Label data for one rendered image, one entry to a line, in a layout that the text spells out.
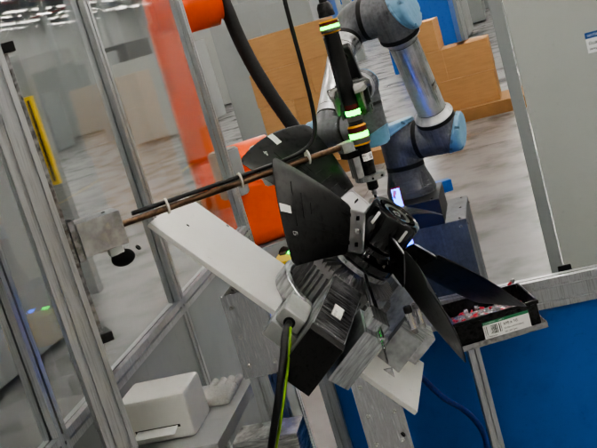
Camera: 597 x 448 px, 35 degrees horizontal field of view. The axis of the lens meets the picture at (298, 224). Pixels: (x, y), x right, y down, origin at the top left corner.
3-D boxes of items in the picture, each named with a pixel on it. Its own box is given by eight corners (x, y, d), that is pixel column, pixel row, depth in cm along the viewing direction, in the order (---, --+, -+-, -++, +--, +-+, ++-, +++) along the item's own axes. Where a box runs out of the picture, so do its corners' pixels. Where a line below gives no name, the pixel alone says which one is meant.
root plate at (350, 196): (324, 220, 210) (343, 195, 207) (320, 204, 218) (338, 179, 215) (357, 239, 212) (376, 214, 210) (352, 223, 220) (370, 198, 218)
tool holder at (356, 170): (357, 187, 213) (346, 145, 211) (343, 186, 219) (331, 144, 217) (391, 174, 216) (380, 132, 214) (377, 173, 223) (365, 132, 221)
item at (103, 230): (82, 263, 190) (67, 223, 188) (75, 260, 196) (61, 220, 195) (130, 245, 194) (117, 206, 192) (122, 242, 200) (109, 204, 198)
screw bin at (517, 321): (459, 351, 234) (452, 324, 233) (444, 330, 251) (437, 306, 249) (545, 325, 235) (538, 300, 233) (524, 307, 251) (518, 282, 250)
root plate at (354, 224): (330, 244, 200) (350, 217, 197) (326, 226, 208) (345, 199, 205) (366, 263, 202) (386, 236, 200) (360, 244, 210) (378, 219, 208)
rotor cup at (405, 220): (342, 255, 204) (378, 208, 200) (334, 227, 218) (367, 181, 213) (397, 286, 209) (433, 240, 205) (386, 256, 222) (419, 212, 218)
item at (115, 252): (116, 270, 194) (108, 248, 194) (112, 268, 198) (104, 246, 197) (139, 262, 196) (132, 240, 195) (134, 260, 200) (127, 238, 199)
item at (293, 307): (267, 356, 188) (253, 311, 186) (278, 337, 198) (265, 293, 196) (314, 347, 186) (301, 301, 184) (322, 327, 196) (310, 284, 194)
